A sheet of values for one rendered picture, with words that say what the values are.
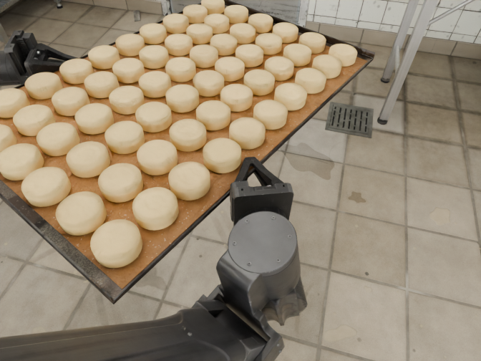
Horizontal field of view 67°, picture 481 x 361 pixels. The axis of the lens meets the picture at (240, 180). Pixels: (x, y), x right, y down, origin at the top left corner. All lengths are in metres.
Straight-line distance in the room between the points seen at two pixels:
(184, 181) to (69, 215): 0.13
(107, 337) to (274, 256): 0.13
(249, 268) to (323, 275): 1.25
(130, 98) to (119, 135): 0.08
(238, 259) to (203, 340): 0.06
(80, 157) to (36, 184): 0.06
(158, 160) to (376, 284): 1.24
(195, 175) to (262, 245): 0.17
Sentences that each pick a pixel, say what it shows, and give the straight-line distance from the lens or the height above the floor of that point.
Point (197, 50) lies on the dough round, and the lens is 0.68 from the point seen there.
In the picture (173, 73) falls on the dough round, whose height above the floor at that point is 1.01.
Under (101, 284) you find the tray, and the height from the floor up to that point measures 1.01.
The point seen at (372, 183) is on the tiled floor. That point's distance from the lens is 1.86.
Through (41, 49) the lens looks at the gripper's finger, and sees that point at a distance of 0.73.
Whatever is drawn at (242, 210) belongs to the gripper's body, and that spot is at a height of 1.03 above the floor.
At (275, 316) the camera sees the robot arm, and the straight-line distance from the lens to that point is 0.38.
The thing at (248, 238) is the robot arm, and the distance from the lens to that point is 0.30.
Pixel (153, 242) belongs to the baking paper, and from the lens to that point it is 0.41.
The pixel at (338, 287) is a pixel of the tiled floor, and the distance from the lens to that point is 1.52.
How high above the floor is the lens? 1.35
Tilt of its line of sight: 51 degrees down
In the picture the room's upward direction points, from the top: straight up
